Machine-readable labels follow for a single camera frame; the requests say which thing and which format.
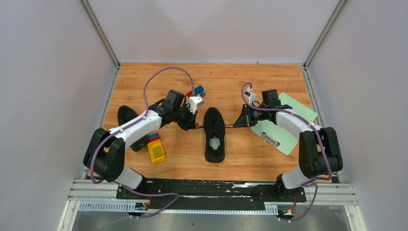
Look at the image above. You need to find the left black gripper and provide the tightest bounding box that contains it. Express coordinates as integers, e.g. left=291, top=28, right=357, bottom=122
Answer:
left=172, top=103, right=197, bottom=131

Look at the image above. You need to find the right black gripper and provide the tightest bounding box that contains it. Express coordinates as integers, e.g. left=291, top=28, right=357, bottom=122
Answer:
left=233, top=103, right=268, bottom=128

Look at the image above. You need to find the black shoelace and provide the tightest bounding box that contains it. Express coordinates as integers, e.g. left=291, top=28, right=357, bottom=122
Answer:
left=191, top=124, right=234, bottom=129

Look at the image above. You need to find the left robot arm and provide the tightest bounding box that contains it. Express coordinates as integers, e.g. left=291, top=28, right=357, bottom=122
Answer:
left=83, top=90, right=204, bottom=199

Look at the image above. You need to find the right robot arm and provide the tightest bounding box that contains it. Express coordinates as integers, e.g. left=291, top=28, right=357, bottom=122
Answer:
left=233, top=87, right=344, bottom=201

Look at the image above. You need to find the toy brick car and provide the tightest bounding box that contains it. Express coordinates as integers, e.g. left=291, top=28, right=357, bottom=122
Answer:
left=186, top=85, right=205, bottom=97

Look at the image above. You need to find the green clipboard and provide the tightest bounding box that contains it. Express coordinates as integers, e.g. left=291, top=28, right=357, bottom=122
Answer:
left=251, top=92, right=318, bottom=155

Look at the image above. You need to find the yellow toy block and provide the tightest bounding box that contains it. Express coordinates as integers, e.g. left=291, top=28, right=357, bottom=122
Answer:
left=147, top=133, right=166, bottom=164

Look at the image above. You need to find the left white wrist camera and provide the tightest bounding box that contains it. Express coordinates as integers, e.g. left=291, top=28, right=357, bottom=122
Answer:
left=187, top=95, right=204, bottom=114

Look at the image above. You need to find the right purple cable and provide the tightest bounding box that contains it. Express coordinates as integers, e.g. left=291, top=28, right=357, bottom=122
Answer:
left=241, top=82, right=334, bottom=192

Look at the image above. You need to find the purple cable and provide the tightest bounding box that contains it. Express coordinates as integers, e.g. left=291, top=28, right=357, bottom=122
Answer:
left=89, top=66, right=196, bottom=197
left=241, top=82, right=334, bottom=192

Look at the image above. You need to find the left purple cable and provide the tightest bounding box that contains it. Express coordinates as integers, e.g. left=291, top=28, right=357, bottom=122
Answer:
left=89, top=66, right=196, bottom=197

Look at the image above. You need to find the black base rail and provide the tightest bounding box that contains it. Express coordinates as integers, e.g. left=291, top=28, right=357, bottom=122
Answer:
left=116, top=178, right=306, bottom=210

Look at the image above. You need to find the white cable duct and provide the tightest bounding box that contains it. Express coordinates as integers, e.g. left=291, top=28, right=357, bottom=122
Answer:
left=77, top=201, right=279, bottom=215

